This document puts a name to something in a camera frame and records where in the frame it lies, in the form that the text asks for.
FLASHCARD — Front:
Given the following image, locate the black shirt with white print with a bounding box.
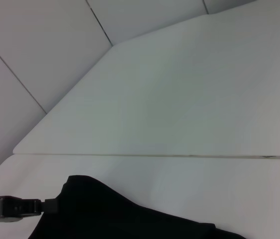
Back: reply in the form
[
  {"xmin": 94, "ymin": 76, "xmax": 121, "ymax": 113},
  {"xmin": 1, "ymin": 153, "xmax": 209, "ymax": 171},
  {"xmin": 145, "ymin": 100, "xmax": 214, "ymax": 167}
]
[{"xmin": 27, "ymin": 175, "xmax": 248, "ymax": 239}]

